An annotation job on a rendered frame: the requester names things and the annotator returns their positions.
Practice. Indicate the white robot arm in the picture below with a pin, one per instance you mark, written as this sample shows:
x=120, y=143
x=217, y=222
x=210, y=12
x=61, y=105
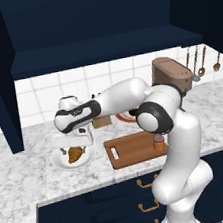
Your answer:
x=180, y=140

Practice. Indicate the hanging copper fork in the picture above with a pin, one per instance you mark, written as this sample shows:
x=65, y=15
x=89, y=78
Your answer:
x=217, y=64

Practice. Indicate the navy base cabinet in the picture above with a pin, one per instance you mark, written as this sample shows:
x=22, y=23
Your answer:
x=99, y=216

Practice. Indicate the red rimmed white plate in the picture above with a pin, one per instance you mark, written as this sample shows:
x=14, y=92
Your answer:
x=124, y=117

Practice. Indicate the navy open upper cabinet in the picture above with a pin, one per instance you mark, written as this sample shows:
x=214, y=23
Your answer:
x=91, y=29

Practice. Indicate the brown square pastry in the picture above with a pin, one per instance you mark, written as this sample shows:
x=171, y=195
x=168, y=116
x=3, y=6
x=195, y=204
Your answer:
x=102, y=121

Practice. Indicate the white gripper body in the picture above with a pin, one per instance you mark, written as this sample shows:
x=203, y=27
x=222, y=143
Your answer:
x=70, y=140

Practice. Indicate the orange jar with brown lid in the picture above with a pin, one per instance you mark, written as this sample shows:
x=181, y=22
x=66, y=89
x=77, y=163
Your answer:
x=159, y=144

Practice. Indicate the hanging silver spatula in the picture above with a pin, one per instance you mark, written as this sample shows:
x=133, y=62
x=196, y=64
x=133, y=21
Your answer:
x=195, y=67

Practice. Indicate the brown croissant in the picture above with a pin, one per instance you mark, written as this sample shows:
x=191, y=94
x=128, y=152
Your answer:
x=75, y=155

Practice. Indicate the wooden cutting board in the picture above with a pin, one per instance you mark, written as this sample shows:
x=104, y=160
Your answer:
x=134, y=149

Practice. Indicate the brown countertop appliance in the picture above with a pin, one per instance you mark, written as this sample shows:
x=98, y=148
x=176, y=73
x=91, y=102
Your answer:
x=170, y=72

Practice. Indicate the white round plate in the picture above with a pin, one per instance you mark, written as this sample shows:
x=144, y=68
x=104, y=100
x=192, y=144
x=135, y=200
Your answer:
x=62, y=163

